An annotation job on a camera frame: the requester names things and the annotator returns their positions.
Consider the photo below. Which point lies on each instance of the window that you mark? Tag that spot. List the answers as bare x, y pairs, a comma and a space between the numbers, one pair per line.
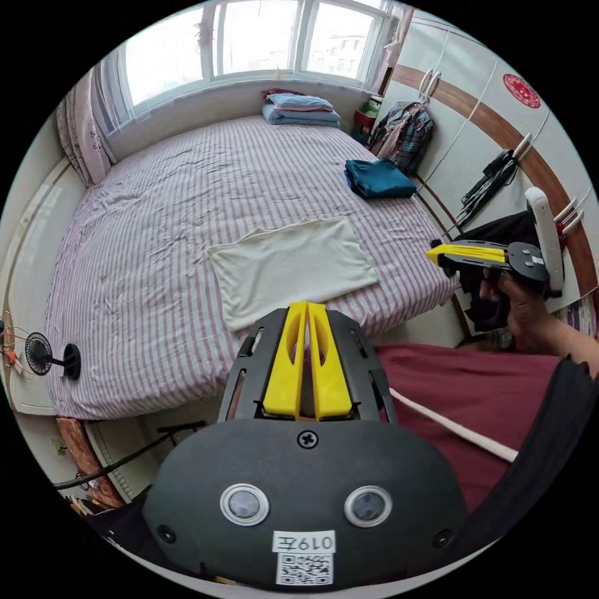
262, 42

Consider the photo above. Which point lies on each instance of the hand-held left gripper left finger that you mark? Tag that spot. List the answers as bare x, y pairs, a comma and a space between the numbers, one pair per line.
283, 374

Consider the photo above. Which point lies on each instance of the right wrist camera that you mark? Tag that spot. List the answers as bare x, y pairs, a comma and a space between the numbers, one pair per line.
545, 234

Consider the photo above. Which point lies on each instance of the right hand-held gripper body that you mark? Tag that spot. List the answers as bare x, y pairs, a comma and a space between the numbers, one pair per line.
526, 262

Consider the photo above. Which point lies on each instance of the bed with striped sheet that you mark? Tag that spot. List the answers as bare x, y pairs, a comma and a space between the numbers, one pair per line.
164, 234

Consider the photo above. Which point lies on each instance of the hanging clothes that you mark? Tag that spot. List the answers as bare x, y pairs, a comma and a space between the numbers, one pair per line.
405, 133

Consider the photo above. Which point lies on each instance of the white t-shirt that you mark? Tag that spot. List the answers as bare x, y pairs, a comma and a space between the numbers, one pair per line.
292, 269

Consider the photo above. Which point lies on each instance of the pink curtain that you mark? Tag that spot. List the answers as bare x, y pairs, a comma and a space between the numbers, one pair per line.
84, 135

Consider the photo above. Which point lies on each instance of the person's right hand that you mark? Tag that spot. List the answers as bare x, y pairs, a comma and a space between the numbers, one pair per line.
522, 309

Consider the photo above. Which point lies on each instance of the folded blue quilts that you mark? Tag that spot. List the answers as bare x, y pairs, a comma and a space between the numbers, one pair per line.
299, 110

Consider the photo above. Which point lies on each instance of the small black fan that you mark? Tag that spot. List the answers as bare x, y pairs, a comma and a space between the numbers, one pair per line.
39, 353

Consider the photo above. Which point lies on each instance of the pile of clothes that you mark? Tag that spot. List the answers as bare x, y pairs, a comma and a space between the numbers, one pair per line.
378, 180

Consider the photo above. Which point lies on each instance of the white cupboard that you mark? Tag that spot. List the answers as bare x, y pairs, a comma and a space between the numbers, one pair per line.
472, 117

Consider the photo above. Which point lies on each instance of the person's body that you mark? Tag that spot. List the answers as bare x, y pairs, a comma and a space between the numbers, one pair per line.
468, 402

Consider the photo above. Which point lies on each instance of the person's right forearm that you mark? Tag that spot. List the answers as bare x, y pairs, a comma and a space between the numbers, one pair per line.
568, 339

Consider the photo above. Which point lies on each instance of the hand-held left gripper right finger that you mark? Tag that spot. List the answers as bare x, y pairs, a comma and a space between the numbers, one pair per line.
330, 379

